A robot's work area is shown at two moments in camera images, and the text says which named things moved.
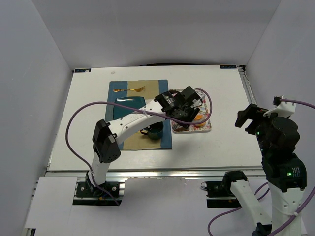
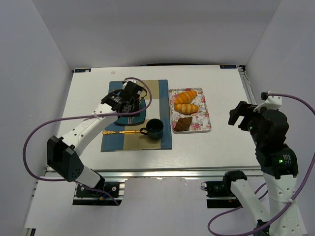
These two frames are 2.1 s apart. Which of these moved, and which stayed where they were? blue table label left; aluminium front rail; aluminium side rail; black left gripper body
Moved: black left gripper body
Stayed: aluminium side rail; aluminium front rail; blue table label left
